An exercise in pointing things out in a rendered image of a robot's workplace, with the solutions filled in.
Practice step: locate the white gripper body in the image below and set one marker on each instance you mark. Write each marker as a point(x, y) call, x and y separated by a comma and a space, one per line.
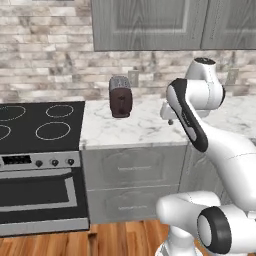
point(165, 111)

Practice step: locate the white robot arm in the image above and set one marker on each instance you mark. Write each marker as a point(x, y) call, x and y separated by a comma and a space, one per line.
point(230, 156)

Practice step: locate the dark brown toaster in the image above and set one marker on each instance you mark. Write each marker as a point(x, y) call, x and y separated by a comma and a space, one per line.
point(120, 98)

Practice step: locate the grey drawer front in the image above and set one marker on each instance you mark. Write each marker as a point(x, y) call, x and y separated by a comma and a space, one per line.
point(130, 205)
point(133, 166)

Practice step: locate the grey base cupboard door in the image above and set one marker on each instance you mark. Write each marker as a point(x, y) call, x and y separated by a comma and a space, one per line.
point(200, 173)

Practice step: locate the black oven knob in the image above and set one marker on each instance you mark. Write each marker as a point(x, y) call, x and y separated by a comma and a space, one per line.
point(55, 162)
point(70, 162)
point(39, 163)

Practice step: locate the black hob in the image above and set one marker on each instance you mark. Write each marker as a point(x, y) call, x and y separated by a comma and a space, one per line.
point(43, 126)

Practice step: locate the steel oven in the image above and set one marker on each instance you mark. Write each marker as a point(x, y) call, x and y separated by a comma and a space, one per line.
point(43, 193)

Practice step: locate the black oven door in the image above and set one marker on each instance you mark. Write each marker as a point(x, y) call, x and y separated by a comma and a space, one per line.
point(40, 200)

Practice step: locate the grey wall socket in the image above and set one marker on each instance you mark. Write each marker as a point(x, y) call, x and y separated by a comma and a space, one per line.
point(133, 78)

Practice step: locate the wide grey wall cupboard door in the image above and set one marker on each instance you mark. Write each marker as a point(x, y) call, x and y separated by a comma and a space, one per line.
point(148, 23)

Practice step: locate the narrow grey wall cupboard door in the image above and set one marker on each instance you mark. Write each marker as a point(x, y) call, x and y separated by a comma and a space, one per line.
point(230, 23)

